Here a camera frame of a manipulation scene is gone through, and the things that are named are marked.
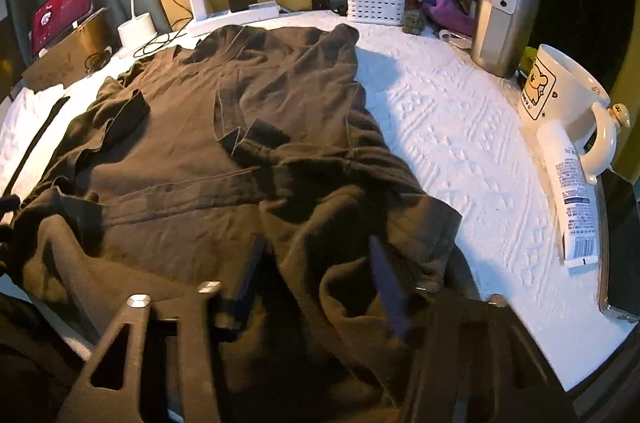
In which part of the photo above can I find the small grey figurine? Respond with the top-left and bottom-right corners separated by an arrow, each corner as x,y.
402,9 -> 426,35

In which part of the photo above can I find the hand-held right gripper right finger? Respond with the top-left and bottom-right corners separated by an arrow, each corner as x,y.
369,234 -> 576,423

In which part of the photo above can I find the white lotion tube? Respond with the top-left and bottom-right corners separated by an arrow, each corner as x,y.
537,120 -> 600,273

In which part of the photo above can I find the smartphone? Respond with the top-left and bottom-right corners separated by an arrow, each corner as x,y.
597,170 -> 640,323

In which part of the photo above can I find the stainless steel tumbler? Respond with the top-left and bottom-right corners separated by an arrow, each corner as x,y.
470,0 -> 544,78

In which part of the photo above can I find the bundled black cable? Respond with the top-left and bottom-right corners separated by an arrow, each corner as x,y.
84,47 -> 114,72

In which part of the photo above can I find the brown cardboard box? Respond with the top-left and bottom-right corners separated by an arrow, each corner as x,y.
22,8 -> 114,92

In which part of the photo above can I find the purple plush toy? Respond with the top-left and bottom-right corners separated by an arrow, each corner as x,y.
422,0 -> 476,38

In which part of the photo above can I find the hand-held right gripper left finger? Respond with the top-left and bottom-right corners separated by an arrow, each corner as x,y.
55,237 -> 267,423

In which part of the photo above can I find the white power strip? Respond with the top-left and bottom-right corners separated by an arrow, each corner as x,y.
187,3 -> 281,36

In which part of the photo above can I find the white cartoon mug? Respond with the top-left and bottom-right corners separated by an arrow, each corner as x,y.
517,44 -> 631,186

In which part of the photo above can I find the dark olive shirt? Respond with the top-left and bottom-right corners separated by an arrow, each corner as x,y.
10,23 -> 481,423

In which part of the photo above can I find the thick black braided cable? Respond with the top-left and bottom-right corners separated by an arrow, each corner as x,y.
0,95 -> 72,198

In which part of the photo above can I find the white textured tablecloth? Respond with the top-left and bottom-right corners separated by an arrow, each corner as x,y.
0,8 -> 636,396

